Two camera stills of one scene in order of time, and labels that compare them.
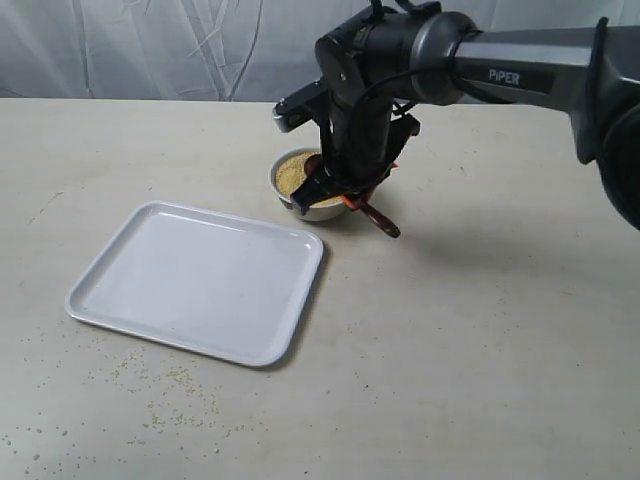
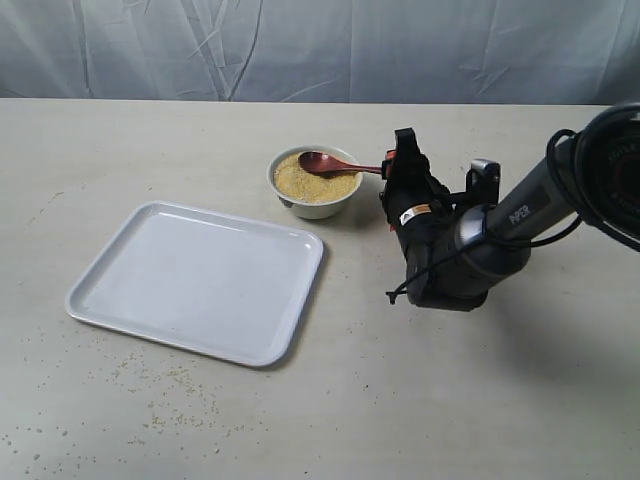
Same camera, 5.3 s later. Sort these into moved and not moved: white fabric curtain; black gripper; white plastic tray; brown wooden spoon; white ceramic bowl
Moved: brown wooden spoon; black gripper
Not moved: white fabric curtain; white ceramic bowl; white plastic tray
